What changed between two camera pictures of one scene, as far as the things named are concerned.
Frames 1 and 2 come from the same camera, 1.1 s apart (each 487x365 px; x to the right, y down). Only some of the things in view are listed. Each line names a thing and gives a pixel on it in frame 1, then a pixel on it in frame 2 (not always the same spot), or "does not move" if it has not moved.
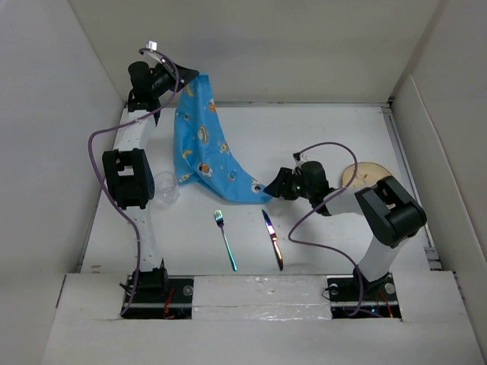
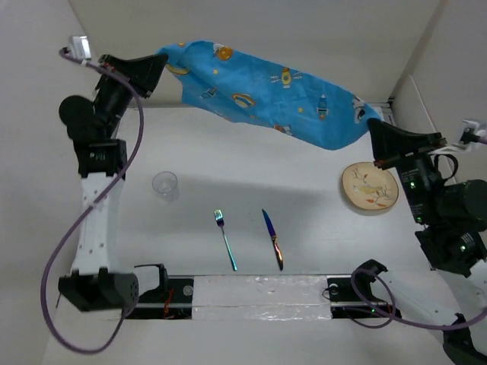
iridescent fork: [219, 220] does not move
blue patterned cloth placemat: [202, 154] to [226, 80]
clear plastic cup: [166, 188] does not move
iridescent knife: [272, 233] does not move
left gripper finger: [185, 75] to [141, 72]
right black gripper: [276, 188] to [387, 142]
